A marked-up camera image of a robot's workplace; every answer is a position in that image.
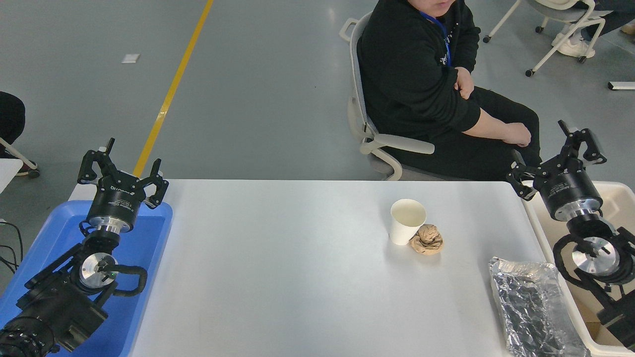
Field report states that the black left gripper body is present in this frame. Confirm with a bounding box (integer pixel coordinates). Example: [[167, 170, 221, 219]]
[[87, 174, 147, 225]]

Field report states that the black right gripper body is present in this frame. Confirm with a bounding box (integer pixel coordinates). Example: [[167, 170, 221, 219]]
[[537, 158, 603, 219]]

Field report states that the white paper cup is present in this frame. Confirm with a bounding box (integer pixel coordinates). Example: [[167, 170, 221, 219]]
[[390, 199, 427, 246]]

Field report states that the person's right hand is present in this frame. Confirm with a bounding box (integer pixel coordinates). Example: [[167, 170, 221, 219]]
[[501, 121, 532, 148]]

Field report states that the person's left hand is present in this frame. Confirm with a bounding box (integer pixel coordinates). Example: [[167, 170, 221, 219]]
[[454, 67, 475, 101]]

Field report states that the large pale plastic bin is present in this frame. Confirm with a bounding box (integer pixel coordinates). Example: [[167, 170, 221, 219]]
[[521, 181, 635, 357]]

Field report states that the blue plastic tray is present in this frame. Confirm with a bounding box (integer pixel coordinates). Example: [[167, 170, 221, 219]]
[[0, 200, 174, 357]]

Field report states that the white chair leg with caster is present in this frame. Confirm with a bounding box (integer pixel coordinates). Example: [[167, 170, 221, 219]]
[[0, 138, 41, 179]]

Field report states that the small white table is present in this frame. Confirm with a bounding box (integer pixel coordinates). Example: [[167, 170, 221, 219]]
[[0, 159, 24, 195]]

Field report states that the person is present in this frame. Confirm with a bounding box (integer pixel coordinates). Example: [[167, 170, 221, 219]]
[[356, 0, 542, 181], [552, 0, 635, 59], [0, 92, 31, 177]]

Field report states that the crumpled tan paper ball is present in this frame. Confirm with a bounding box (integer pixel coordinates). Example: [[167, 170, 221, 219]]
[[409, 224, 444, 256]]

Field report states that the grey white wheeled chair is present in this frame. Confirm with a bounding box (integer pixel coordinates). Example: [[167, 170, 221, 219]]
[[484, 0, 613, 77], [339, 12, 469, 181]]

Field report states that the black cable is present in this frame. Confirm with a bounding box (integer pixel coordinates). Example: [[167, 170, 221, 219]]
[[0, 221, 24, 274]]

